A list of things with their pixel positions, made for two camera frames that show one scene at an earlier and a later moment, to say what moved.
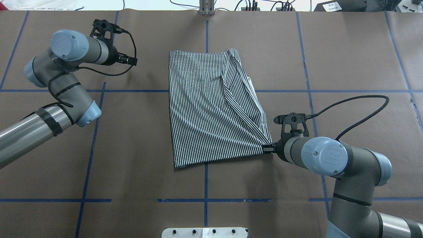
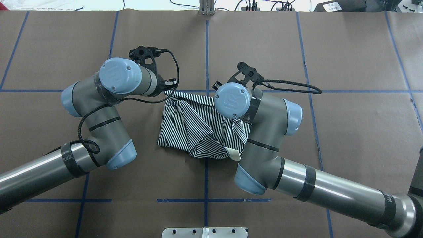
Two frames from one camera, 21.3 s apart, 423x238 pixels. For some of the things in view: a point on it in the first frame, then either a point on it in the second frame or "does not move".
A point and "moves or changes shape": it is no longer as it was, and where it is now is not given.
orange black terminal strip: (254, 8) does not move
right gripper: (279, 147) → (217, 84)
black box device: (342, 5) does not move
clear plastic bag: (41, 5) does not move
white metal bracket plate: (205, 232) does not move
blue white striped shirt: (215, 113) moves or changes shape
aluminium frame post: (207, 7) does not move
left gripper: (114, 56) → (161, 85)
